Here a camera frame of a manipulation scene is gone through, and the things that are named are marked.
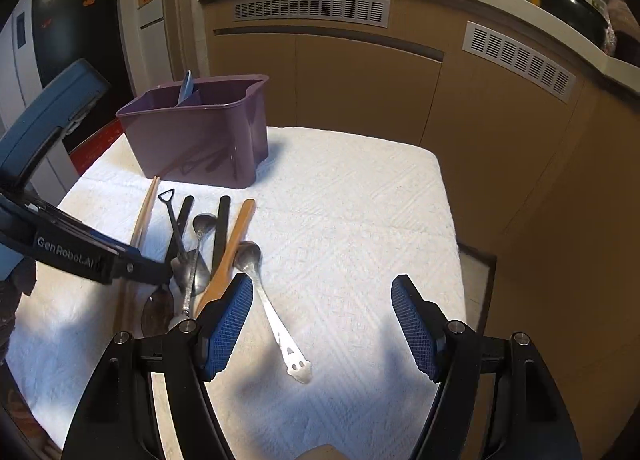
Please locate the person's left forearm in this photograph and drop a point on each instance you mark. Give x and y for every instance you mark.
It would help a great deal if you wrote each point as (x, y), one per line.
(15, 300)

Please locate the black pot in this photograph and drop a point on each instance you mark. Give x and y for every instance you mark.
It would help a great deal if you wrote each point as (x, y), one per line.
(575, 10)

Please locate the white towel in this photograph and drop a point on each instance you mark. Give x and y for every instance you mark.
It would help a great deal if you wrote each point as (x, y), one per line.
(350, 240)

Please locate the blue spoon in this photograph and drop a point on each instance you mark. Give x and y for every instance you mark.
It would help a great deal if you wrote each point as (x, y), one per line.
(186, 85)

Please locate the short grey vent grille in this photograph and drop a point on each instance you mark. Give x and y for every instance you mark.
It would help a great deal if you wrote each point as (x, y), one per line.
(520, 60)

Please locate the wooden kitchen cabinet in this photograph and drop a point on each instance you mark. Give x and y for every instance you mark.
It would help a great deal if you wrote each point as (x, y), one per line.
(350, 90)

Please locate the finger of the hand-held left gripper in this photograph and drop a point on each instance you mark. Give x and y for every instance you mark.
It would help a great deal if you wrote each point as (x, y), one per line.
(145, 267)

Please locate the wooden chopstick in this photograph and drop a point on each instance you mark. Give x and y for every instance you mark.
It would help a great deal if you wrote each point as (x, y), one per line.
(147, 212)
(141, 212)

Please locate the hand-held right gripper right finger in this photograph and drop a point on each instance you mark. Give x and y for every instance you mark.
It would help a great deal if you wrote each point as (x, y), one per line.
(415, 330)

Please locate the large metal spoon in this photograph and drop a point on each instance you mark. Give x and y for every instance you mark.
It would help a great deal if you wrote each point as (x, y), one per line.
(187, 272)

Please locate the dark metal spoon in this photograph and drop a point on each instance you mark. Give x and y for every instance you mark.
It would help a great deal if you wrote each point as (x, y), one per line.
(157, 310)

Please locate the white hallway cabinet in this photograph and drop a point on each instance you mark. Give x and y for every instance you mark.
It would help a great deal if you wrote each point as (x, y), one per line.
(150, 50)

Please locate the small metal spoon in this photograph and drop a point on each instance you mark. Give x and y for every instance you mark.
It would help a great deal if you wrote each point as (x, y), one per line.
(204, 224)

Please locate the purple utensil holder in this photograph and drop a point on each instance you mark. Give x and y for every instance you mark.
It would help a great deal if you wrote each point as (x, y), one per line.
(200, 140)

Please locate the black door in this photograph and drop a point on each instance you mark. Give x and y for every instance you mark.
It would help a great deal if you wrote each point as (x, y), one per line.
(75, 15)

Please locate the wooden spoon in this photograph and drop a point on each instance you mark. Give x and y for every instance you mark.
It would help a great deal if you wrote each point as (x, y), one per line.
(235, 240)

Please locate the long grey vent grille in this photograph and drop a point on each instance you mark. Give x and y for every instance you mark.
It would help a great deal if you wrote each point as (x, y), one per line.
(310, 10)

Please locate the black utensil with triangular loop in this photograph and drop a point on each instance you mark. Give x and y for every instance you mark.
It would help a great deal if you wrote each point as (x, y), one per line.
(172, 220)

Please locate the red doormat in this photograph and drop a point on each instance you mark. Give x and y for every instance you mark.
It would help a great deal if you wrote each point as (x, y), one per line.
(95, 145)

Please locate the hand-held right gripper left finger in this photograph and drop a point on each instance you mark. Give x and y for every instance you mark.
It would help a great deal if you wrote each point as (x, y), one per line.
(227, 330)

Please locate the white door panel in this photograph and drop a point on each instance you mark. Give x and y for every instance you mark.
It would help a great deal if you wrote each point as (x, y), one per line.
(15, 90)

